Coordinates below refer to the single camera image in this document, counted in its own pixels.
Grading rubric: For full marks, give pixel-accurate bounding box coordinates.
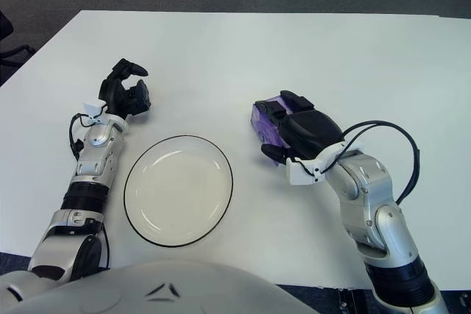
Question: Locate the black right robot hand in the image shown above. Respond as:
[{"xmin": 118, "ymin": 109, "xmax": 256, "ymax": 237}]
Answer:
[{"xmin": 255, "ymin": 90, "xmax": 347, "ymax": 166}]

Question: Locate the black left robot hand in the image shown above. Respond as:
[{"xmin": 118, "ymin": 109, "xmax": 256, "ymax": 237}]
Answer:
[{"xmin": 98, "ymin": 58, "xmax": 152, "ymax": 122}]

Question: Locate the purple tissue paper pack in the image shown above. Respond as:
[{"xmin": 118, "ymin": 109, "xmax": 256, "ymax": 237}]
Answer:
[{"xmin": 251, "ymin": 96, "xmax": 295, "ymax": 168}]

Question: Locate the white plate with black rim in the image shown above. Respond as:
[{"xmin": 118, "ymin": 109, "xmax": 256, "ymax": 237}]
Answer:
[{"xmin": 123, "ymin": 134, "xmax": 234, "ymax": 247}]

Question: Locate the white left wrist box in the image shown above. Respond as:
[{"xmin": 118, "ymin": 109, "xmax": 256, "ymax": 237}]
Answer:
[{"xmin": 83, "ymin": 102, "xmax": 107, "ymax": 126}]

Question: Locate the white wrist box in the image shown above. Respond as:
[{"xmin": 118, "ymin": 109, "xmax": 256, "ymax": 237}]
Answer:
[
  {"xmin": 286, "ymin": 143, "xmax": 365, "ymax": 186},
  {"xmin": 83, "ymin": 102, "xmax": 107, "ymax": 126}
]

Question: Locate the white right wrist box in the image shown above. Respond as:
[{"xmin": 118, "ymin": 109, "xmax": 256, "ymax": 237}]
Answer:
[{"xmin": 286, "ymin": 143, "xmax": 365, "ymax": 186}]

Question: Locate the black office chair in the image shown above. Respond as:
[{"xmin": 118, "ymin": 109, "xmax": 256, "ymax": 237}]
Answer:
[{"xmin": 0, "ymin": 8, "xmax": 37, "ymax": 68}]

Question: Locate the grey robot torso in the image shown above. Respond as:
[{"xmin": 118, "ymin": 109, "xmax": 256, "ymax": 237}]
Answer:
[{"xmin": 0, "ymin": 259, "xmax": 317, "ymax": 314}]

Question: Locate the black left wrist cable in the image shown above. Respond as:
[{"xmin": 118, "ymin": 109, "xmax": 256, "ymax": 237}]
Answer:
[{"xmin": 68, "ymin": 112, "xmax": 84, "ymax": 160}]

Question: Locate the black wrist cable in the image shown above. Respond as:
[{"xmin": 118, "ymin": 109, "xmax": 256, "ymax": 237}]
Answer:
[
  {"xmin": 323, "ymin": 119, "xmax": 422, "ymax": 204},
  {"xmin": 68, "ymin": 112, "xmax": 84, "ymax": 160}
]

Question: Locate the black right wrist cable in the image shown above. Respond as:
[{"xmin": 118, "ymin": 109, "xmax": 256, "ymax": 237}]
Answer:
[{"xmin": 323, "ymin": 119, "xmax": 422, "ymax": 204}]

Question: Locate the thin black elbow cable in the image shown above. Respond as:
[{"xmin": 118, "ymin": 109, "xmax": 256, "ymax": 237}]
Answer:
[{"xmin": 101, "ymin": 225, "xmax": 111, "ymax": 269}]

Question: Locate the black table bracket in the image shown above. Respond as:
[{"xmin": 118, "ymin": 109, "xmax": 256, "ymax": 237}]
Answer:
[{"xmin": 336, "ymin": 286, "xmax": 367, "ymax": 314}]

